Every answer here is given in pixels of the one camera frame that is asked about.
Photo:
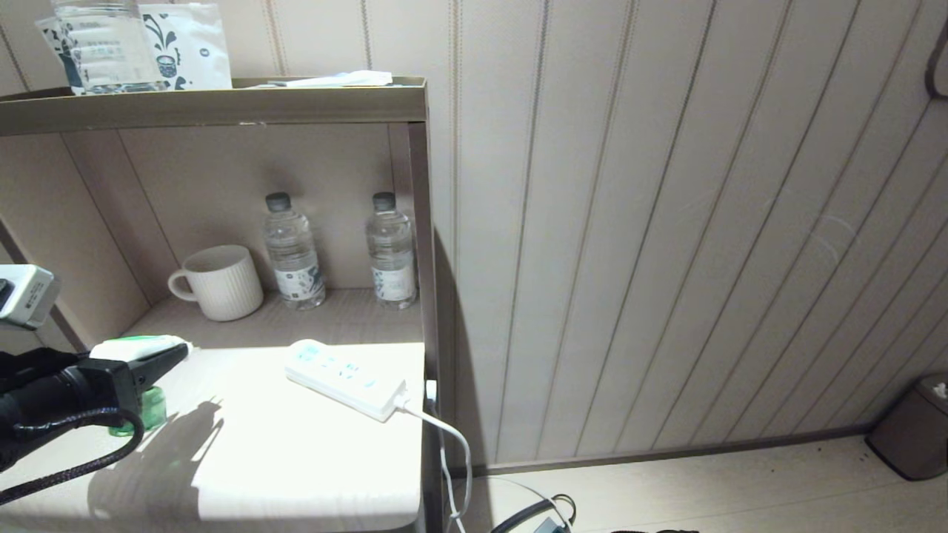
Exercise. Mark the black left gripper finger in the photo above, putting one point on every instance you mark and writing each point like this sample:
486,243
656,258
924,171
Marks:
159,363

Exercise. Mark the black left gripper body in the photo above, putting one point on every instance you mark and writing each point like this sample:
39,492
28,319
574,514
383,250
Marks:
74,400

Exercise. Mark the green mosquito repellent plug-in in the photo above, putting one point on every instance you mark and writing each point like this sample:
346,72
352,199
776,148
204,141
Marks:
141,346

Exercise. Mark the white power strip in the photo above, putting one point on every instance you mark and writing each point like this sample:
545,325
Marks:
348,381

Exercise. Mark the white ribbed mug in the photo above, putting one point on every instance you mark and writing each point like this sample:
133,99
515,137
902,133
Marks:
222,285

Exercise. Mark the small water bottle black cap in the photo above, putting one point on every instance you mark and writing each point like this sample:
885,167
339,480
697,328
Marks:
295,259
391,259

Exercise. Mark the white printed bag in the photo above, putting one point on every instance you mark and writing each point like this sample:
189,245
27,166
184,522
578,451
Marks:
198,48
53,43

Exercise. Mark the large clear water bottle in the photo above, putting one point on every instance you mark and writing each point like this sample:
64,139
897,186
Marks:
111,48

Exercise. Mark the flat white paper packet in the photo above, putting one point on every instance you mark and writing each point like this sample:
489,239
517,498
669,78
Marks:
348,79

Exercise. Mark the grey trash bin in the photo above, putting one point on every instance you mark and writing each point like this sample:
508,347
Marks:
915,433

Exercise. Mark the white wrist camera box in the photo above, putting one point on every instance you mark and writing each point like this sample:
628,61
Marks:
29,296

